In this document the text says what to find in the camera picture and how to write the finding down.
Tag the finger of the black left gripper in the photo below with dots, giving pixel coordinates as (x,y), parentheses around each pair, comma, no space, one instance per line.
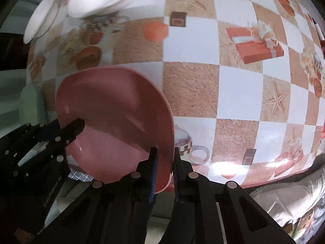
(72,130)

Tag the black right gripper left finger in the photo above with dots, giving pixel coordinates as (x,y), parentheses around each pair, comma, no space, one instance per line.
(117,212)

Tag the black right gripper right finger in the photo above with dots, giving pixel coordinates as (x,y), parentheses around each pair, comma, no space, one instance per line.
(210,212)

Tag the pink square plastic plate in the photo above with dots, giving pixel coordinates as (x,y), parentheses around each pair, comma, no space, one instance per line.
(125,115)

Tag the checked blue dish towel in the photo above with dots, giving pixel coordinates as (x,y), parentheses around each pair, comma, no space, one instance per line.
(79,176)

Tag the green square plastic plate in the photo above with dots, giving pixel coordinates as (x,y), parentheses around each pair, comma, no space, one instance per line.
(32,106)

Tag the white fluffy cushion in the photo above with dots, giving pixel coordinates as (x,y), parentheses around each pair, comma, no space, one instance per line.
(287,202)

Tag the patterned checkered tablecloth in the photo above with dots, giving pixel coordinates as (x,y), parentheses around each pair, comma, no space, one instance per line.
(244,79)

